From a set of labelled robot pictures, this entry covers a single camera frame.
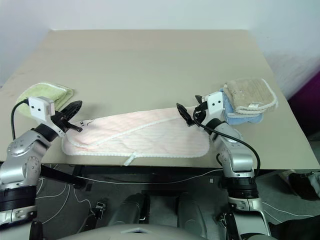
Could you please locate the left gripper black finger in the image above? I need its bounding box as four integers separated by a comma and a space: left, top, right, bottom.
61, 99, 84, 119
64, 121, 84, 133

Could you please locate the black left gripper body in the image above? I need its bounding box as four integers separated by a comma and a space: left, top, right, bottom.
51, 111, 68, 133

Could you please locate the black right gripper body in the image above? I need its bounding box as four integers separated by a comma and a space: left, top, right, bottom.
192, 101, 210, 128

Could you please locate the pink towel with white trim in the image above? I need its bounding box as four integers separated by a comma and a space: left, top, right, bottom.
61, 106, 210, 167

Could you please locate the folded green towel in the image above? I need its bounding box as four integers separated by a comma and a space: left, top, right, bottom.
15, 81, 76, 118

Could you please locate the folded blue towel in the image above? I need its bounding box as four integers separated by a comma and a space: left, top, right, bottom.
219, 87, 267, 126

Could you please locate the folded beige towel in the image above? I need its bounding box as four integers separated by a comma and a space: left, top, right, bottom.
223, 78, 279, 118

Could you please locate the black floor clamp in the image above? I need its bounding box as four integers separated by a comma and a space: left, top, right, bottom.
217, 211, 235, 229
92, 198, 109, 221

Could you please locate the dark grey rounded shape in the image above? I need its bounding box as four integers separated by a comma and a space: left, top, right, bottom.
176, 192, 219, 236
109, 192, 151, 229

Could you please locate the dark purple panel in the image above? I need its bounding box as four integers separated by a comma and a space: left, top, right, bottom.
287, 74, 320, 142

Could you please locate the grey robot torso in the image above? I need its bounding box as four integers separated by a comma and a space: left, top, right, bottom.
56, 223, 274, 240

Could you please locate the black bag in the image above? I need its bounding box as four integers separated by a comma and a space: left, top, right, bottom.
286, 169, 320, 201

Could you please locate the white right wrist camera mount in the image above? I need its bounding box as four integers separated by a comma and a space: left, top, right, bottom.
205, 91, 225, 121

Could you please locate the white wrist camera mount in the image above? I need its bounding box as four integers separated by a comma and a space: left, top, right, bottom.
205, 91, 225, 121
28, 96, 63, 137

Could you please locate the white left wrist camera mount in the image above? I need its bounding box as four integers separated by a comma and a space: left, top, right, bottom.
28, 96, 63, 137

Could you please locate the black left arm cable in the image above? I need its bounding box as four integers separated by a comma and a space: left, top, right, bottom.
10, 99, 30, 140

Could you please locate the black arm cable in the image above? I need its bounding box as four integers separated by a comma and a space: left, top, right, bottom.
193, 116, 262, 176
10, 99, 30, 140

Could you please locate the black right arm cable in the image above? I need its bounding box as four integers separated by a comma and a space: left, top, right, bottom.
193, 116, 262, 176

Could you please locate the black table frame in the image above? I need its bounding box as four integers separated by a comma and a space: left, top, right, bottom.
38, 163, 226, 192

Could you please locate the thin white wire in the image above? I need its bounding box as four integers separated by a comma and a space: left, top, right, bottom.
36, 169, 226, 226

